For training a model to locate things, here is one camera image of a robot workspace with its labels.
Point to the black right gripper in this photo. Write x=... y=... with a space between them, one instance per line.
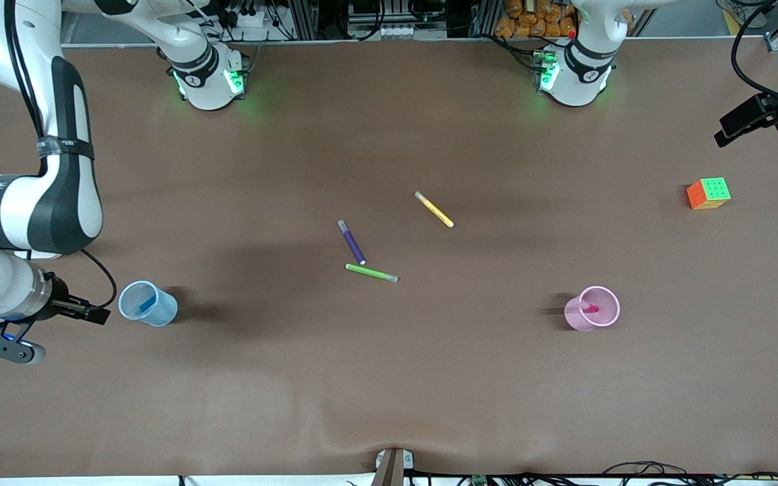
x=59 y=294

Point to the blue marker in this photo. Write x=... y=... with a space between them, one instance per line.
x=146 y=305

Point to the pink marker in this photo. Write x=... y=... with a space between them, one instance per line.
x=591 y=308

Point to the blue mesh cup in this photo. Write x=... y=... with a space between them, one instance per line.
x=163 y=314

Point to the multicoloured puzzle cube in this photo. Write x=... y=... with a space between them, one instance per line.
x=708 y=194

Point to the orange packaged goods pile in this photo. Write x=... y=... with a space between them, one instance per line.
x=537 y=19

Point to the pink mesh cup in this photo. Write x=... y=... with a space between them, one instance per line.
x=575 y=317

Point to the purple marker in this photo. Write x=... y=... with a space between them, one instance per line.
x=352 y=243

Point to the green marker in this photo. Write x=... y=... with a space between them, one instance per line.
x=370 y=273

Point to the yellow marker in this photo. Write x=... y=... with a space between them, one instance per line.
x=435 y=210

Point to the white power strip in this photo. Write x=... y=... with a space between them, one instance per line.
x=247 y=20

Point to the metal table clamp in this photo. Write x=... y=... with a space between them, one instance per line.
x=392 y=466

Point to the long white socket strip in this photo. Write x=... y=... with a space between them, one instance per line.
x=402 y=32

